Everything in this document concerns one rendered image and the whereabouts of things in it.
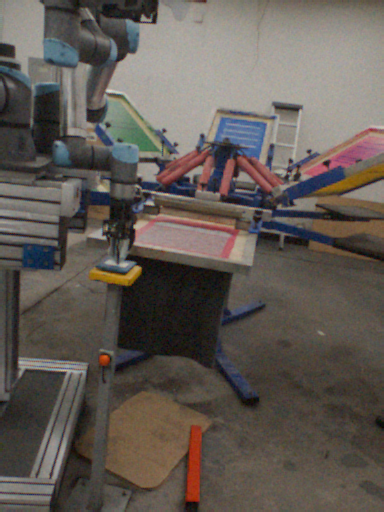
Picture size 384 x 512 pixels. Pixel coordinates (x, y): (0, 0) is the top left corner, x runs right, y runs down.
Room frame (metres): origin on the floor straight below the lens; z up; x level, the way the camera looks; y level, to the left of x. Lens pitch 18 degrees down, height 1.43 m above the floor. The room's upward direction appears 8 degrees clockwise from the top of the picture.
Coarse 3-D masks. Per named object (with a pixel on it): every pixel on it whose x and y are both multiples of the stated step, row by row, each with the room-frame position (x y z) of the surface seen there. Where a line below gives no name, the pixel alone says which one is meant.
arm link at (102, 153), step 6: (96, 150) 1.38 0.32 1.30; (102, 150) 1.39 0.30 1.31; (108, 150) 1.40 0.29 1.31; (96, 156) 1.37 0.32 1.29; (102, 156) 1.38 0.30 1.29; (108, 156) 1.37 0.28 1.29; (96, 162) 1.37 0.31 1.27; (102, 162) 1.38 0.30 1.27; (96, 168) 1.38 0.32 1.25; (102, 168) 1.39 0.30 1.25; (108, 168) 1.38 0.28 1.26
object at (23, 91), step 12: (0, 72) 1.24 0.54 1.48; (12, 72) 1.25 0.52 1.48; (12, 84) 1.25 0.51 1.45; (24, 84) 1.28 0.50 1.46; (12, 96) 1.23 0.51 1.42; (24, 96) 1.28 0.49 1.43; (12, 108) 1.24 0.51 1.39; (24, 108) 1.28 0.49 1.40; (0, 120) 1.24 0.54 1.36; (12, 120) 1.25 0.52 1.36; (24, 120) 1.28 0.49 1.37
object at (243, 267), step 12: (144, 216) 2.17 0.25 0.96; (180, 216) 2.27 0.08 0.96; (192, 216) 2.26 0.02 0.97; (204, 216) 2.25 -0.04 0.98; (96, 240) 1.55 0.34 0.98; (120, 240) 1.56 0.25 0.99; (252, 240) 1.84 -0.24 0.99; (132, 252) 1.53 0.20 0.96; (144, 252) 1.53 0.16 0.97; (156, 252) 1.52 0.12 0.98; (168, 252) 1.51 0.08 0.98; (180, 252) 1.52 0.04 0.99; (192, 252) 1.54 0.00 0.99; (252, 252) 1.65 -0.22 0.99; (192, 264) 1.50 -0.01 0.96; (204, 264) 1.50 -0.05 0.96; (216, 264) 1.49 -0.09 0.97; (228, 264) 1.48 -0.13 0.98; (240, 264) 1.48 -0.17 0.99
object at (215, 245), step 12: (204, 228) 2.10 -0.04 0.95; (216, 228) 2.12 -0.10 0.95; (228, 228) 2.16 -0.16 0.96; (192, 240) 1.84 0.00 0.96; (204, 240) 1.86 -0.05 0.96; (216, 240) 1.89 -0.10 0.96; (228, 240) 1.92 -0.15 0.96; (204, 252) 1.68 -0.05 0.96; (216, 252) 1.70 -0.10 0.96; (228, 252) 1.73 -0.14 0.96
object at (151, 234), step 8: (160, 216) 2.22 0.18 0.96; (152, 224) 2.02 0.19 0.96; (184, 224) 2.12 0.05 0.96; (192, 224) 2.14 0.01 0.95; (136, 232) 1.84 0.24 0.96; (144, 232) 1.86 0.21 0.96; (152, 232) 1.88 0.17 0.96; (160, 232) 1.90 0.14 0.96; (168, 232) 1.92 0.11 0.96; (176, 232) 1.94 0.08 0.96; (184, 232) 1.96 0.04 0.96; (136, 240) 1.72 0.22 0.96; (144, 240) 1.73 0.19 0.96; (152, 240) 1.75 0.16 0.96; (160, 240) 1.77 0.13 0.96; (168, 240) 1.78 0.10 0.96; (176, 240) 1.80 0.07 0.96
